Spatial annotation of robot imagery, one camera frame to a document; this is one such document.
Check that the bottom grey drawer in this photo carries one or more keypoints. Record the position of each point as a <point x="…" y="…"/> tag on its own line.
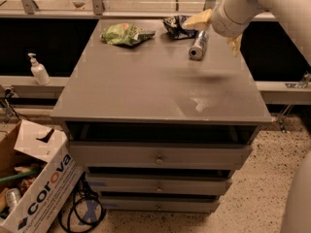
<point x="159" y="205"/>

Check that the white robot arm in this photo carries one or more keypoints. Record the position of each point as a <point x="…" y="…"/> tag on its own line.
<point x="229" y="19"/>

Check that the silver can in box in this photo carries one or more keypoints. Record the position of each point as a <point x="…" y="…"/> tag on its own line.
<point x="12" y="198"/>

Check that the green crumpled chip bag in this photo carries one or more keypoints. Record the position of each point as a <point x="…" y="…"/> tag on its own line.
<point x="125" y="34"/>

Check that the white pump dispenser bottle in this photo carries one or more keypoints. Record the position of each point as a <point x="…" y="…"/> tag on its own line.
<point x="38" y="70"/>

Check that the middle grey drawer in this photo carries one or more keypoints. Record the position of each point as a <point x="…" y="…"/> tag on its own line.
<point x="157" y="184"/>

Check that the silver redbull can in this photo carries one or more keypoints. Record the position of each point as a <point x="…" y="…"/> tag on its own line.
<point x="199" y="46"/>

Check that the white corova cardboard box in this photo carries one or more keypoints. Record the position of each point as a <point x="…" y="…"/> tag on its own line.
<point x="26" y="144"/>

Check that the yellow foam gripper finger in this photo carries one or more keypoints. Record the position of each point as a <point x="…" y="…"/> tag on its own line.
<point x="235" y="44"/>
<point x="199" y="21"/>

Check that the blue crumpled chip bag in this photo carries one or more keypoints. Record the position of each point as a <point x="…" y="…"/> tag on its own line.
<point x="174" y="27"/>

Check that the grey drawer cabinet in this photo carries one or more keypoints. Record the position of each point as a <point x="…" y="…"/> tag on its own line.
<point x="155" y="94"/>

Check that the top grey drawer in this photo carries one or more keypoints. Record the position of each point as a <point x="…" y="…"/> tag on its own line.
<point x="217" y="157"/>

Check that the grey drawer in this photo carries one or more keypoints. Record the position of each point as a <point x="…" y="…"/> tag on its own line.
<point x="157" y="184"/>
<point x="217" y="157"/>
<point x="159" y="205"/>

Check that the grey metal railing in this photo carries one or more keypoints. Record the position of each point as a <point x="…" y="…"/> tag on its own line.
<point x="103" y="8"/>

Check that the green stick in box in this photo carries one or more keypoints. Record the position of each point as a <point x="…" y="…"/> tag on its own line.
<point x="18" y="176"/>

